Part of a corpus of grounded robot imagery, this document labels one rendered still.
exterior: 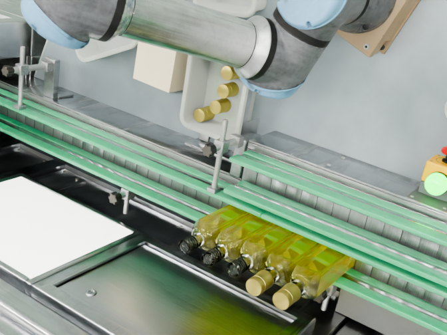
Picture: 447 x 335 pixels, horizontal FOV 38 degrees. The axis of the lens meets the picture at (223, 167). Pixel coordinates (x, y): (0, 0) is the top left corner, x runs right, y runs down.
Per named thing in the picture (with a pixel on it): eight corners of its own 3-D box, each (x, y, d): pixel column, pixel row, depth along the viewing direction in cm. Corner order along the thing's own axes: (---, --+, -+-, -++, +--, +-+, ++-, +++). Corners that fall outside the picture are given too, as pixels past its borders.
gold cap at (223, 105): (220, 96, 161) (210, 98, 157) (232, 100, 159) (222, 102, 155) (217, 109, 162) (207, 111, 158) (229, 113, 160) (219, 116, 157)
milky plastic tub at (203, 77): (198, 119, 168) (177, 125, 161) (211, 32, 160) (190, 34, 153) (255, 140, 160) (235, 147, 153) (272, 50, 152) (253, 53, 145)
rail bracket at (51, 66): (61, 97, 190) (-3, 108, 172) (65, 40, 184) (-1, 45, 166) (72, 102, 188) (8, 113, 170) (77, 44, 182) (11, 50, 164)
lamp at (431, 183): (424, 189, 131) (419, 192, 129) (430, 168, 130) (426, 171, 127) (446, 197, 129) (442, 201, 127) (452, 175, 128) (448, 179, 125)
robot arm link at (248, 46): (343, 48, 118) (50, -47, 89) (300, 111, 126) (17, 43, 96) (315, 13, 126) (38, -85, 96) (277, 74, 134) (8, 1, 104)
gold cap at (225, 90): (227, 80, 158) (217, 82, 155) (240, 84, 157) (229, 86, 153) (225, 94, 160) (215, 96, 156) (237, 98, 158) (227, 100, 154)
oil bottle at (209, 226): (241, 217, 152) (185, 246, 134) (245, 195, 150) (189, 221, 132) (261, 225, 149) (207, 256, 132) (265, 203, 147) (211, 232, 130)
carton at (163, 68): (151, 74, 174) (132, 78, 168) (161, 14, 168) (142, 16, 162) (187, 89, 168) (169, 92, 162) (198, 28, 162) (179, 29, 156)
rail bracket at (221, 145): (225, 181, 151) (193, 195, 141) (237, 112, 145) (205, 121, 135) (236, 185, 150) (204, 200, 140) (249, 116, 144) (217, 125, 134)
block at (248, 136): (242, 167, 156) (226, 173, 151) (249, 129, 153) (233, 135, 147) (255, 172, 154) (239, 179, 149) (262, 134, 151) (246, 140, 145)
